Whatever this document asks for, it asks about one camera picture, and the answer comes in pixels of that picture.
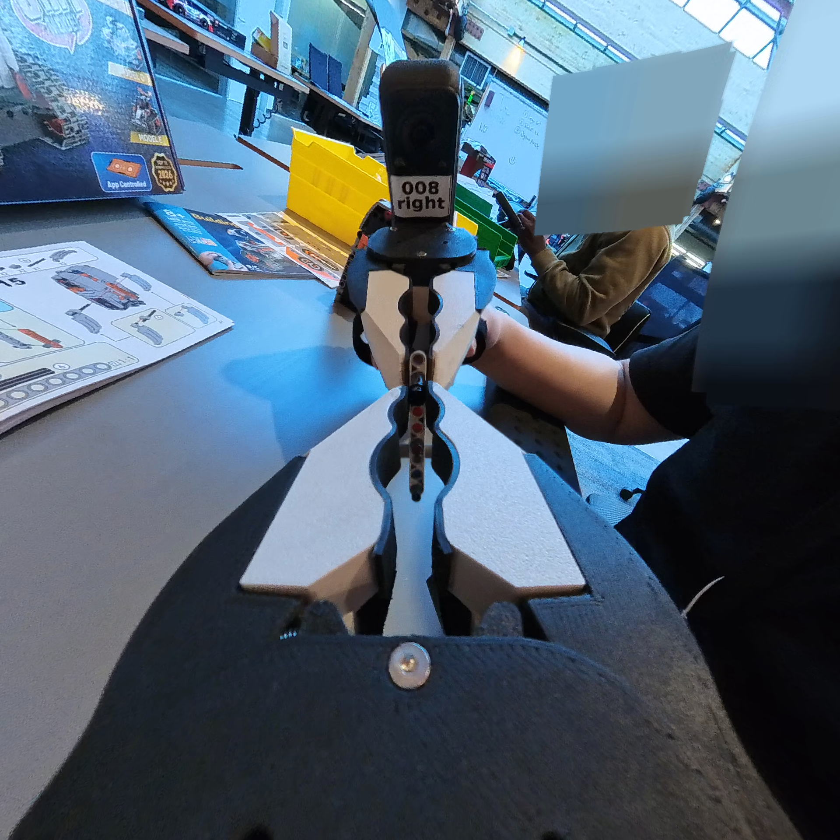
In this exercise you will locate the person's right forearm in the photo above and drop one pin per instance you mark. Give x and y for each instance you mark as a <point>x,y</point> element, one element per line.
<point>564,380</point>

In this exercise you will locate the printed sticker sheet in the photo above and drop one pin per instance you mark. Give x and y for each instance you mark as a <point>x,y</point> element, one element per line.
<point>295,249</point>

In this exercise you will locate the small dark printed box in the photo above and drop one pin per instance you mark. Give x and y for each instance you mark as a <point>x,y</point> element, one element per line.
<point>479,164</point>

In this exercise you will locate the whiteboard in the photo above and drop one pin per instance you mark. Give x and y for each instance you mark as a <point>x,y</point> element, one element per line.
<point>518,124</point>

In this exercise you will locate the black phone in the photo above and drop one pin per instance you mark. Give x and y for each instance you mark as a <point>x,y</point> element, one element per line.
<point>508,208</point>

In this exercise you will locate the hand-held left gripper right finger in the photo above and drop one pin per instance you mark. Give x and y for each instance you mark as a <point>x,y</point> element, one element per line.
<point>505,525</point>

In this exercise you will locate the grey toy brick beam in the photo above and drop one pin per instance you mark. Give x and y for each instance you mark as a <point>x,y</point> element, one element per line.
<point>417,453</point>

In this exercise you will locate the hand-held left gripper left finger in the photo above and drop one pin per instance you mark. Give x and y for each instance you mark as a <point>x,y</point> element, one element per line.
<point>315,525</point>

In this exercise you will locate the yellow plastic bin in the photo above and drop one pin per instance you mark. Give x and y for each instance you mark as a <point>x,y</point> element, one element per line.
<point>328,184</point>

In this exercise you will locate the black office chair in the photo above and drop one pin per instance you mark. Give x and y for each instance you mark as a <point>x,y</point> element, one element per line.
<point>617,321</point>

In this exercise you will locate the wooden background table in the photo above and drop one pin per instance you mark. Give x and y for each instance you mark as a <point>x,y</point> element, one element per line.
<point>216,43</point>

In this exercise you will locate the blue cover booklet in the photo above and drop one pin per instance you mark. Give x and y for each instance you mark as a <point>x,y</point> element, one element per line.
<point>197,229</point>

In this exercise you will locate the blue toy set box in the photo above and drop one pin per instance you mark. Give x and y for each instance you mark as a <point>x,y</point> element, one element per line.
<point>72,98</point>

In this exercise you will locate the person's right hand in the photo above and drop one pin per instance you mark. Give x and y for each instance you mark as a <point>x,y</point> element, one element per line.
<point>493,338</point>

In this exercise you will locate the open instruction booklet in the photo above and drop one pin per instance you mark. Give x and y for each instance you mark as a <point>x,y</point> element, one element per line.
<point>98,315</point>

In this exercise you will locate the black orange toy brick model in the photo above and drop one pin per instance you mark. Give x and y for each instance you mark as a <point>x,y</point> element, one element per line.
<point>371,220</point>

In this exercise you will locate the green plastic bin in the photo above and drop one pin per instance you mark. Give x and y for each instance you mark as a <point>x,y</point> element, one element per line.
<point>482,207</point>

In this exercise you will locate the thin wooden stick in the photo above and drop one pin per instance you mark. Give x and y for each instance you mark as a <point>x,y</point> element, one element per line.
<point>210,163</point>

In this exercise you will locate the person's black shirt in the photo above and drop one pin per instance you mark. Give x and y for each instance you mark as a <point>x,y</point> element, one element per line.
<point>754,558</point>

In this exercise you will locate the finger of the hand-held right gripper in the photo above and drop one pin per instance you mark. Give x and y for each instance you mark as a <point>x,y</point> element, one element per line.
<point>384,315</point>
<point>459,315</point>

